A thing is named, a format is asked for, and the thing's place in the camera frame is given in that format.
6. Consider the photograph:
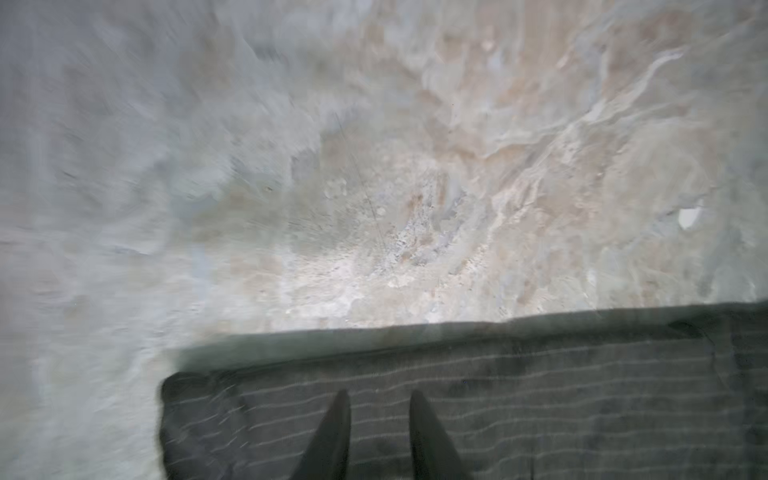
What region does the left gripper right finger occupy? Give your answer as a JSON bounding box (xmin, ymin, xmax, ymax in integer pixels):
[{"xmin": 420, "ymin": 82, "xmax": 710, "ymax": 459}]
[{"xmin": 409, "ymin": 390, "xmax": 471, "ymax": 480}]

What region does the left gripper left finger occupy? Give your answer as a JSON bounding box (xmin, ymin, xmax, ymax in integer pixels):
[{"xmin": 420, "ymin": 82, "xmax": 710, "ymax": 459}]
[{"xmin": 290, "ymin": 390, "xmax": 352, "ymax": 480}]

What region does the dark grey pinstriped shirt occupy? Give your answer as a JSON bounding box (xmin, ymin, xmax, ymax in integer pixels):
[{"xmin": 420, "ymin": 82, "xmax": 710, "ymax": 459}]
[{"xmin": 159, "ymin": 302, "xmax": 767, "ymax": 479}]

